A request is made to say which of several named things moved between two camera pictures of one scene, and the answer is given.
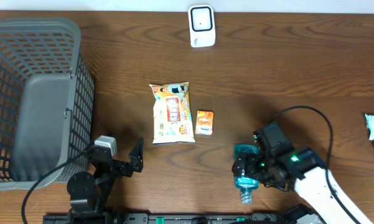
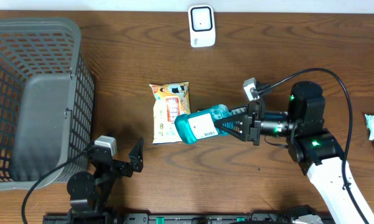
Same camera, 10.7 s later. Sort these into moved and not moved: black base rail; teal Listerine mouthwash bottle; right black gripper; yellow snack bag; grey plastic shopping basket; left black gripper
Moved: teal Listerine mouthwash bottle; right black gripper
Not moved: grey plastic shopping basket; yellow snack bag; black base rail; left black gripper
